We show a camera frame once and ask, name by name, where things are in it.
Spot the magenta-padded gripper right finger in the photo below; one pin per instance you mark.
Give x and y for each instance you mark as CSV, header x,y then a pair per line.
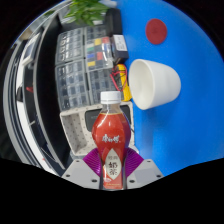
x,y
145,173

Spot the white plant pot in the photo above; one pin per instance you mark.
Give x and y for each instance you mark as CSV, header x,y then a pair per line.
x,y
108,2

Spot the black box with white label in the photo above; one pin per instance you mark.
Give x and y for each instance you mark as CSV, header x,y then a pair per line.
x,y
120,48

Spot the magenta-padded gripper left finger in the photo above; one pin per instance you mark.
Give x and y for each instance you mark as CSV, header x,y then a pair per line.
x,y
81,173

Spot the drawer cabinet with coloured labels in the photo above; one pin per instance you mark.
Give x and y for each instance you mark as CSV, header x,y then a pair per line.
x,y
98,53

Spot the black wall shelf unit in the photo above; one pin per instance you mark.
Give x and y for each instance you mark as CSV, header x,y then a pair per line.
x,y
46,100

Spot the red drink bottle white cap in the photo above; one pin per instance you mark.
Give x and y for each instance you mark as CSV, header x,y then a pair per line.
x,y
111,133

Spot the white cup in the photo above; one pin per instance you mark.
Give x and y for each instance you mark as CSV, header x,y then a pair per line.
x,y
153,83

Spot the small clear drawer cabinet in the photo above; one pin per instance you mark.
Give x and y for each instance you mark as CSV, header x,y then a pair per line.
x,y
100,83
96,32

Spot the yellow multimeter with red leads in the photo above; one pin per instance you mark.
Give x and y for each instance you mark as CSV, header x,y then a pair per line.
x,y
124,83

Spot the green leafy plant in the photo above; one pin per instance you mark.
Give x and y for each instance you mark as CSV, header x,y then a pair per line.
x,y
86,11

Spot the flat black box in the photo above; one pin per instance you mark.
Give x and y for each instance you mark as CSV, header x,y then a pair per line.
x,y
114,21

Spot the flat round red coaster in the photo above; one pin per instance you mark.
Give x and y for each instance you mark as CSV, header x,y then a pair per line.
x,y
156,31

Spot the white pegboard tray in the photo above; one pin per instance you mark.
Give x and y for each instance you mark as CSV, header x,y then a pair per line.
x,y
75,133

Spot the wide clear drawer cabinet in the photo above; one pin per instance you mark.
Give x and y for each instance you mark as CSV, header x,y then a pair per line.
x,y
71,85

